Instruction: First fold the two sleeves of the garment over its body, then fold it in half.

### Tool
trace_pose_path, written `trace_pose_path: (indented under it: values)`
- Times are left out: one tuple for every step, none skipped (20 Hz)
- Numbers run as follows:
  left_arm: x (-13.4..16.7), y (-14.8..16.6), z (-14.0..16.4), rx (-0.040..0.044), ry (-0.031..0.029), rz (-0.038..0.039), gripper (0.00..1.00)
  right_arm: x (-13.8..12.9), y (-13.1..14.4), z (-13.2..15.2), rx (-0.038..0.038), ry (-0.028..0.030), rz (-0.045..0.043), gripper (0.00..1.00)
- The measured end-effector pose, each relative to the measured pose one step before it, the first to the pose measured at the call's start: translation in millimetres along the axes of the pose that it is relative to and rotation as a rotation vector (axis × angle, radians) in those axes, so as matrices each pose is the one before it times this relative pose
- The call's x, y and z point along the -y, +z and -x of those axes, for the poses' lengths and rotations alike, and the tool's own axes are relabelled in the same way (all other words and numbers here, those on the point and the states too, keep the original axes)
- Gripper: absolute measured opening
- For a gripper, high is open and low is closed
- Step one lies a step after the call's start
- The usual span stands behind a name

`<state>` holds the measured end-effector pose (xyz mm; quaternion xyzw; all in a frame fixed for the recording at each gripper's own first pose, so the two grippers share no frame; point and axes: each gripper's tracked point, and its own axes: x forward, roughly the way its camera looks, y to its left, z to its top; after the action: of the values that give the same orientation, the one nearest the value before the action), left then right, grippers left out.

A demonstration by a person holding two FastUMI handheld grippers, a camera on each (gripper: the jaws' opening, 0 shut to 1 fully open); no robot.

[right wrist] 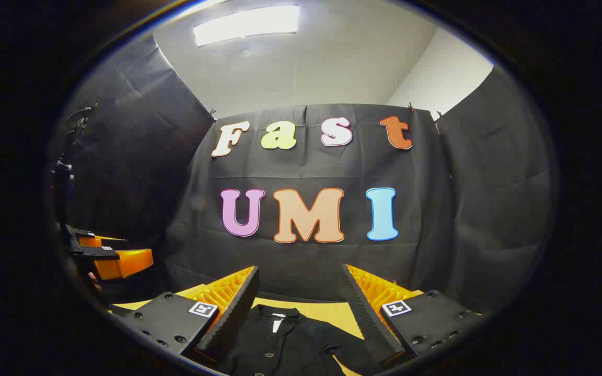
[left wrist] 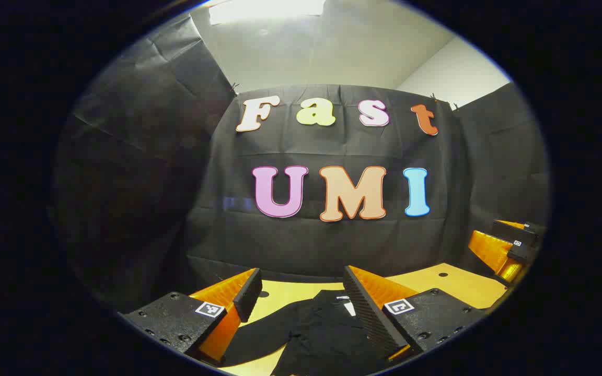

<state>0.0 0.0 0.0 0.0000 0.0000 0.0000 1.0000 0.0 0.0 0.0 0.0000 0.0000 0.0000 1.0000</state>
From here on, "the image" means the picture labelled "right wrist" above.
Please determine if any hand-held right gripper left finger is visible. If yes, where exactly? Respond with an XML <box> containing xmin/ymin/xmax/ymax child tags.
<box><xmin>110</xmin><ymin>265</ymin><xmax>261</xmax><ymax>366</ymax></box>

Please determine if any black backdrop cloth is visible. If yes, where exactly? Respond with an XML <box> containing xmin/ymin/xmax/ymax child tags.
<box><xmin>50</xmin><ymin>34</ymin><xmax>560</xmax><ymax>319</ymax></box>

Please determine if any ceiling light panel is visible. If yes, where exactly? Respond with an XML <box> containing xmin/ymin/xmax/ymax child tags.
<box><xmin>192</xmin><ymin>4</ymin><xmax>300</xmax><ymax>48</ymax></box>

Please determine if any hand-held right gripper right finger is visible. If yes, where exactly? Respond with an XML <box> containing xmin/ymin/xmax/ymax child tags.
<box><xmin>340</xmin><ymin>264</ymin><xmax>484</xmax><ymax>369</ymax></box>

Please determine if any black buttoned jacket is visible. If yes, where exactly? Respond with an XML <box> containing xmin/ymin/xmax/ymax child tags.
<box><xmin>223</xmin><ymin>304</ymin><xmax>380</xmax><ymax>376</ymax></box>

